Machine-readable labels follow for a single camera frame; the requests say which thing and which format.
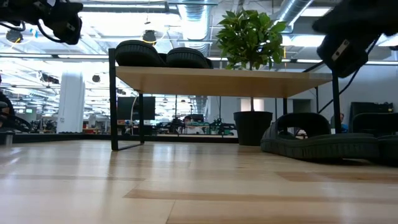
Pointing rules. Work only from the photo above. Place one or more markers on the green leafy potted plant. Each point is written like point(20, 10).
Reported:
point(248, 37)

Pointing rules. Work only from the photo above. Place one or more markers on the black computer monitor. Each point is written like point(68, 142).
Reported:
point(132, 107)

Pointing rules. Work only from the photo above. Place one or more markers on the black table edge rail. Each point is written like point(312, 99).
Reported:
point(62, 138)

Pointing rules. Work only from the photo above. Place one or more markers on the small black ceiling dome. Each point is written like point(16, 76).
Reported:
point(96, 78)

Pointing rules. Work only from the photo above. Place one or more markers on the silver ribbed ventilation duct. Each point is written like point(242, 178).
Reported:
point(196, 28)

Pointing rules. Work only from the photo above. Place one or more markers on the white round pillar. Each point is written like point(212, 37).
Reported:
point(71, 102)

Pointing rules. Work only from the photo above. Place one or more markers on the person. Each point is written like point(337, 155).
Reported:
point(343, 123)
point(188, 123)

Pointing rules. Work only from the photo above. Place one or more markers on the long ceiling light strip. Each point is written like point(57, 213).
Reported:
point(309, 61)
point(84, 56)

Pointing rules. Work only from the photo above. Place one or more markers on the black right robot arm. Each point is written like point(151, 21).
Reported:
point(357, 15)

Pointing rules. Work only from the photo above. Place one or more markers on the grey metal bracket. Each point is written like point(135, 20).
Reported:
point(7, 137)

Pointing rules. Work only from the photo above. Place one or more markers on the black cabinet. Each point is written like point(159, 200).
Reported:
point(370, 107)

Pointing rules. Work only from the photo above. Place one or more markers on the wooden shelf with black frame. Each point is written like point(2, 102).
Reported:
point(217, 82)

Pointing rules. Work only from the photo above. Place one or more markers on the black plant pot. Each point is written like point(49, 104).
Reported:
point(252, 127)

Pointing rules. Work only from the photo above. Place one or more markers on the dark green rubber slide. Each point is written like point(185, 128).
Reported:
point(136, 54)
point(388, 146)
point(311, 146)
point(186, 59)

